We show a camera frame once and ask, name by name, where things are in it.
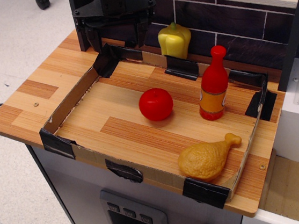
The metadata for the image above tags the grey oven control panel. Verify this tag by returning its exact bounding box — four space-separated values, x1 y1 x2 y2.
99 190 168 224

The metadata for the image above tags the cardboard fence with black tape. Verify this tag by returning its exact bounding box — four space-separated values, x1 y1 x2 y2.
40 45 283 208

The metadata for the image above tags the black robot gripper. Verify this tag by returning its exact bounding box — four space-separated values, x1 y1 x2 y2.
72 0 156 53

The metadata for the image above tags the toy chicken drumstick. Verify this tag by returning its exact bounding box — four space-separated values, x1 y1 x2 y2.
178 133 242 181

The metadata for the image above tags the black caster wheel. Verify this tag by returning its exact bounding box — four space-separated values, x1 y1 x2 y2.
35 0 50 10

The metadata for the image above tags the red hot sauce bottle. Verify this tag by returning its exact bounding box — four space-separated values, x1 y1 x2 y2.
199 45 228 121

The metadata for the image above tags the black upright post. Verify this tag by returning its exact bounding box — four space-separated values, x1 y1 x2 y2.
69 0 92 52

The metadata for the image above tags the yellow toy bell pepper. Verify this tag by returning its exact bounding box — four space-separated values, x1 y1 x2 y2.
158 22 192 59

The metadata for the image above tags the red toy tomato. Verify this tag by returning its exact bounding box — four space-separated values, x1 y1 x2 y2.
138 88 173 121

